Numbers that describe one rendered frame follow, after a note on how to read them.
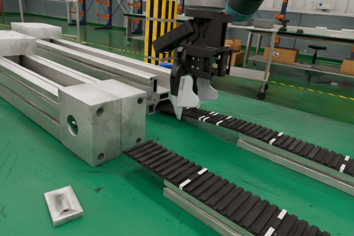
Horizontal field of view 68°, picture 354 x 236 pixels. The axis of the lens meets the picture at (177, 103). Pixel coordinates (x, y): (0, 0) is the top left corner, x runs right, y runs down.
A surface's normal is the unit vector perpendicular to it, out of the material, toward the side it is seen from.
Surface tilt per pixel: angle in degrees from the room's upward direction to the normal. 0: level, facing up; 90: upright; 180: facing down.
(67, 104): 90
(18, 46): 90
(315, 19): 90
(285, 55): 89
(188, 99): 81
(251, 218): 0
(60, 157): 0
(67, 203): 0
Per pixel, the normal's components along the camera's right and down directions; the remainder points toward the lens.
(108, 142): 0.76, 0.28
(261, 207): 0.08, -0.94
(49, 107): -0.66, 0.21
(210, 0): 0.10, 0.35
